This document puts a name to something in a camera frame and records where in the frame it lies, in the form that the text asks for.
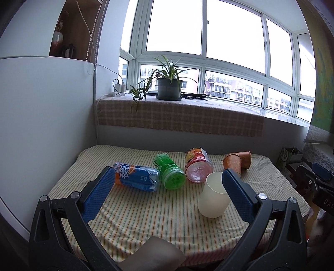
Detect white lace cloth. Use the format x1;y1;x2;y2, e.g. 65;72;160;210
303;124;334;168

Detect black device on sill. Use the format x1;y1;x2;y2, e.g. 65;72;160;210
181;92;209;101

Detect white cable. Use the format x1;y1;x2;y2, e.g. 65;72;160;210
76;0;123;84

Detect plaid windowsill cloth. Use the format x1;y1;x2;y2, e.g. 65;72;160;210
96;94;265;138

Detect potted spider plant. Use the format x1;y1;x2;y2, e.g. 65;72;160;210
125;54;199;113

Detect green paper bag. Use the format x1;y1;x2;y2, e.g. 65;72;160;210
277;147;304;171

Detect white window frame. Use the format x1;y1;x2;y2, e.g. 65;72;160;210
118;0;318;128

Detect wooden wall shelf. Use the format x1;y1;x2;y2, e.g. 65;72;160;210
48;0;104;63

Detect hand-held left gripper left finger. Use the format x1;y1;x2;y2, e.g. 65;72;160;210
29;166;124;271

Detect striped tablecloth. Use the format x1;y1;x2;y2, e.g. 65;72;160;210
46;144;311;267

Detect green plastic bottle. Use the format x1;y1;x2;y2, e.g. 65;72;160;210
153;153;187;191

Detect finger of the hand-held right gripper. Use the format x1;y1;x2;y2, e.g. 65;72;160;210
311;162;334;184
294;163;318;204

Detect pink plastic bottle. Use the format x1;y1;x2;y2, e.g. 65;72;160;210
184;147;214;184

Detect ceramic vase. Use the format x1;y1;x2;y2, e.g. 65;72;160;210
50;19;65;57

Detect blue plastic bottle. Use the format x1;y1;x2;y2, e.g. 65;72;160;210
113;161;161;193

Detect copper cup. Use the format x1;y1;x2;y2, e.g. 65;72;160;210
239;151;252;170
223;153;243;180

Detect beaded blind cord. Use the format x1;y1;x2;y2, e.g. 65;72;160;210
86;0;103;75

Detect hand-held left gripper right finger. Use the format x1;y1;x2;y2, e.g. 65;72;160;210
221;168;308;271

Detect brown cup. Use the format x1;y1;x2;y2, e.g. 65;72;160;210
117;236;186;271

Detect white cup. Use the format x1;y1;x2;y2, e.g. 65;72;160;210
198;172;232;219

